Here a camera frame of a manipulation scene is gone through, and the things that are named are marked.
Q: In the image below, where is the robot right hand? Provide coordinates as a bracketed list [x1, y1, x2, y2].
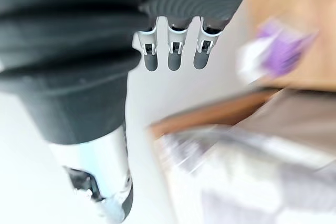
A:
[0, 0, 260, 224]

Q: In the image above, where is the purple and white cloth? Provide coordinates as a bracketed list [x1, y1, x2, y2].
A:
[236, 18, 320, 83]

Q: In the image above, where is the grey patterned bed sheet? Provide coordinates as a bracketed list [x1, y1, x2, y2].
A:
[154, 125, 336, 224]

